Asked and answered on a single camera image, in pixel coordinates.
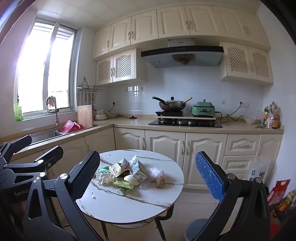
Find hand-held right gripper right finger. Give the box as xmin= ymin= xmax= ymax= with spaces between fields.
xmin=192 ymin=151 xmax=271 ymax=241

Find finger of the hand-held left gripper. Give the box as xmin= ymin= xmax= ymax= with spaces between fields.
xmin=0 ymin=136 xmax=32 ymax=163
xmin=5 ymin=146 xmax=64 ymax=179

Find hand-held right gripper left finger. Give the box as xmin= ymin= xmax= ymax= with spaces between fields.
xmin=23 ymin=151 xmax=109 ymax=241

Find white tissue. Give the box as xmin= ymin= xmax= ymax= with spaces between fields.
xmin=96 ymin=173 xmax=116 ymax=186

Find yellow wrapper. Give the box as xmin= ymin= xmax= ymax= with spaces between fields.
xmin=109 ymin=163 xmax=127 ymax=176

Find green snack wrapper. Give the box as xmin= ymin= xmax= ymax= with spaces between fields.
xmin=113 ymin=179 xmax=134 ymax=189

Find white eggshell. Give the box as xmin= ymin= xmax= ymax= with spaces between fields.
xmin=124 ymin=175 xmax=141 ymax=186

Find white green milk carton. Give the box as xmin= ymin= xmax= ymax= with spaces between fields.
xmin=129 ymin=160 xmax=148 ymax=182

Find clear plastic bag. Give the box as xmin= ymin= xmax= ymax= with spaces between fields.
xmin=148 ymin=168 xmax=165 ymax=183

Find steel kitchen sink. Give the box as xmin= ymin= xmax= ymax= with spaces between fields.
xmin=30 ymin=128 xmax=65 ymax=146

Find green dish soap bottle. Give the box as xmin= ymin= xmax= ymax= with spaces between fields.
xmin=14 ymin=100 xmax=24 ymax=122

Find red plastic basket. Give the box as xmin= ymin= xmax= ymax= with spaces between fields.
xmin=60 ymin=120 xmax=84 ymax=134

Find metal kitchen faucet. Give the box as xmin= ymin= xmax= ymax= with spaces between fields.
xmin=46 ymin=96 xmax=61 ymax=133

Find white green rice bag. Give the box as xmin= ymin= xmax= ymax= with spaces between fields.
xmin=248 ymin=159 xmax=271 ymax=186

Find wooden cutting board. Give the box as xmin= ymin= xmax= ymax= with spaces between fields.
xmin=77 ymin=105 xmax=94 ymax=128

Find cream lower kitchen cabinets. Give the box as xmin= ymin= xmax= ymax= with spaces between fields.
xmin=0 ymin=126 xmax=284 ymax=189

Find cream kitchen cabinets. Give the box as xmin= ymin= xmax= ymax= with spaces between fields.
xmin=0 ymin=126 xmax=284 ymax=189
xmin=92 ymin=5 xmax=271 ymax=61

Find black glass gas stove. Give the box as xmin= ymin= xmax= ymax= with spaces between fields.
xmin=148 ymin=119 xmax=223 ymax=128

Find stack of white bowls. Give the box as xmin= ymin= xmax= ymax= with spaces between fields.
xmin=95 ymin=109 xmax=109 ymax=121

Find round white marble table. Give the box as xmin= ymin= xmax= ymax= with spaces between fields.
xmin=76 ymin=149 xmax=185 ymax=241

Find green electric cooking pot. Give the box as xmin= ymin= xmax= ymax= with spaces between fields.
xmin=190 ymin=100 xmax=217 ymax=116

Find red rice bag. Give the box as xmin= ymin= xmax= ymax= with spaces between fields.
xmin=267 ymin=179 xmax=291 ymax=207

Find black induction cooker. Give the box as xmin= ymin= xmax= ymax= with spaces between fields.
xmin=155 ymin=110 xmax=185 ymax=117

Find sliding window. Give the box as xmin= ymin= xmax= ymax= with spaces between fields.
xmin=13 ymin=20 xmax=78 ymax=121

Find yellow cooking oil bottle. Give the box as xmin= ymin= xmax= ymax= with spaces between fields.
xmin=279 ymin=189 xmax=296 ymax=212

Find cluster of condiment bottles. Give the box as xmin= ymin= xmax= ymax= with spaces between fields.
xmin=264 ymin=101 xmax=282 ymax=129

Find cream lattice door cabinet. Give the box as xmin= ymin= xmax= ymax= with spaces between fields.
xmin=95 ymin=48 xmax=148 ymax=86
xmin=220 ymin=41 xmax=274 ymax=85

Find black grey range hood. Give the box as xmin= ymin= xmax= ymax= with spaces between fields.
xmin=141 ymin=38 xmax=224 ymax=68

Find cream upper kitchen cabinets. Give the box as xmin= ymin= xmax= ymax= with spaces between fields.
xmin=92 ymin=5 xmax=271 ymax=61

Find black power cable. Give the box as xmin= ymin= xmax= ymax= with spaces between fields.
xmin=107 ymin=103 xmax=137 ymax=119
xmin=216 ymin=104 xmax=242 ymax=123

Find wall utensil rack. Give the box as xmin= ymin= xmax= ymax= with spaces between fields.
xmin=77 ymin=77 xmax=103 ymax=105

